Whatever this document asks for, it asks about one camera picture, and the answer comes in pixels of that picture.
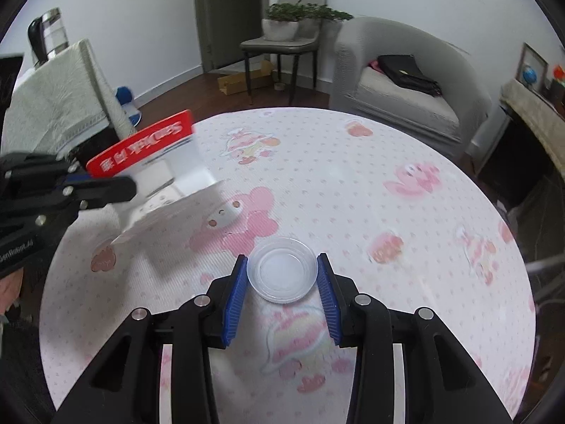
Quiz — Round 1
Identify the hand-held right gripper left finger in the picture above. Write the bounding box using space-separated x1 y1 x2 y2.
53 254 249 424

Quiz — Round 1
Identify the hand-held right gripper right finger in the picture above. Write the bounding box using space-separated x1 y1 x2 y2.
316 252 515 424

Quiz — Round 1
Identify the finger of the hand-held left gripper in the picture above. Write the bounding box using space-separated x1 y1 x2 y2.
0 176 137 232
0 152 95 188

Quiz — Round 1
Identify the clear plastic lid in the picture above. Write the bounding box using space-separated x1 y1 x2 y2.
246 237 317 305

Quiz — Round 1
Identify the red white paper box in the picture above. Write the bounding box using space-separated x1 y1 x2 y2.
86 110 228 246

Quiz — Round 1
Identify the person's left hand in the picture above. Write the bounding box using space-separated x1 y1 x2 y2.
0 269 25 314

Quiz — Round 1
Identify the green cloth covered table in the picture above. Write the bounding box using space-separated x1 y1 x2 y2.
4 38 135 164

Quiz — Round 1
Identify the blue white small appliance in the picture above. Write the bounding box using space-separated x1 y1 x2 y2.
115 86 143 127

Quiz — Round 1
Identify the pink printed tablecloth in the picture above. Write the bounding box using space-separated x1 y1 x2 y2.
39 107 537 420

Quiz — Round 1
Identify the glass electric kettle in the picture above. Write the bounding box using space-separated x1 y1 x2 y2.
27 7 71 67

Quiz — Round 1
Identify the flat cardboard box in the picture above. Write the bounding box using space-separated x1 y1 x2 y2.
217 61 274 96

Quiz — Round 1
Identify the grey green door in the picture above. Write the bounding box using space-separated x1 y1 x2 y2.
193 0 270 73

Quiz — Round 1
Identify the grey armchair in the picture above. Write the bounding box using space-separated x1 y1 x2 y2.
332 17 493 162

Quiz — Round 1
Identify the grey dining chair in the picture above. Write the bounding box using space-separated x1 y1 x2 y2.
239 0 328 107

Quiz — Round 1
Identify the potted green plant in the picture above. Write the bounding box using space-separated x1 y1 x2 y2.
262 2 354 42

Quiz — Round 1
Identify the black bag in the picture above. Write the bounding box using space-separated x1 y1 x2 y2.
377 54 442 96

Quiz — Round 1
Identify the lace cloth covered cabinet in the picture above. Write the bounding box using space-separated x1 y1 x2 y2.
500 78 565 162

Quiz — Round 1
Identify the picture frame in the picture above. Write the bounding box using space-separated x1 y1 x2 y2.
516 43 549 93

